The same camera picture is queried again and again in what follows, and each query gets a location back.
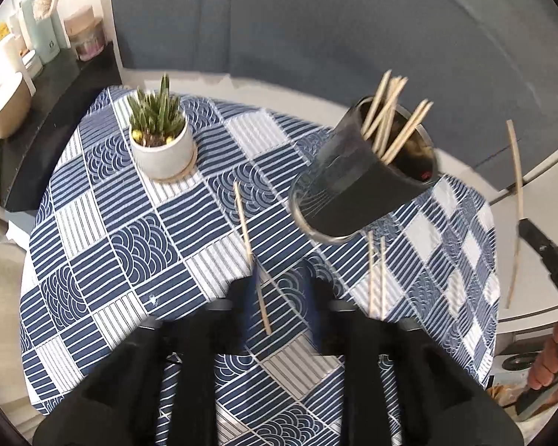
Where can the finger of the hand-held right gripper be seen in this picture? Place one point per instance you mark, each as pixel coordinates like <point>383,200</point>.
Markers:
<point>541,244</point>

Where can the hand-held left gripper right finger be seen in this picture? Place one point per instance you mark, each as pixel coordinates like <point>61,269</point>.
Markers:
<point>317,320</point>

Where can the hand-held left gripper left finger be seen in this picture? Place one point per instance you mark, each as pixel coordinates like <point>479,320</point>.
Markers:
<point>250,311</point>

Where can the thin wooden chopstick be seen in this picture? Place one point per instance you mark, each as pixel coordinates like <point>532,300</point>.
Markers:
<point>371,269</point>
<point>519,186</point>
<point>244,223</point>

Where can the black cup with metal base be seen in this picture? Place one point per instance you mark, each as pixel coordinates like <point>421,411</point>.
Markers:
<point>353,195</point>

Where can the bunch of wooden chopsticks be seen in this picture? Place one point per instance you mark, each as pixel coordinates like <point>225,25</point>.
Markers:
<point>408,130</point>

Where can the person's right hand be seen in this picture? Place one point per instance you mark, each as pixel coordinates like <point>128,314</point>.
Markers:
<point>546,364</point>

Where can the blue white patterned tablecloth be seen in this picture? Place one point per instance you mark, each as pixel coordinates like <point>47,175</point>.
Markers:
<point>121,241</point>

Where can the round wooden coaster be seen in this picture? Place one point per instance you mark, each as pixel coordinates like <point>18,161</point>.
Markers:
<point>186,171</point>

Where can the succulent in white pot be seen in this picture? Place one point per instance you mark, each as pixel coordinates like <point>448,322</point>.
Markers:
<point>160,153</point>

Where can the black side cabinet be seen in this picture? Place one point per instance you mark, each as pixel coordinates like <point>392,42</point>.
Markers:
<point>51,102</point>

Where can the grey blue sofa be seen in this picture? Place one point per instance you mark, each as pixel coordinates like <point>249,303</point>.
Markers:
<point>283,23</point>

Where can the beige round container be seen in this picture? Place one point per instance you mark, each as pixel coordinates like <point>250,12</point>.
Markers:
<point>7,111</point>

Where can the glass jar with beige lid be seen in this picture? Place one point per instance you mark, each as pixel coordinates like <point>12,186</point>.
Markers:
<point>86,37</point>

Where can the mint green appliance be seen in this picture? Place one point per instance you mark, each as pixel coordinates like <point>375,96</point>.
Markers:
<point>44,39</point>

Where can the white cylindrical container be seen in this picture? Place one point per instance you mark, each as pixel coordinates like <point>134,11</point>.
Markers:
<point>9,58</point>

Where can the yellow sticky note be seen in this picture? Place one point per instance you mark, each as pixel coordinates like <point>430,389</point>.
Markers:
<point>2,31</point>

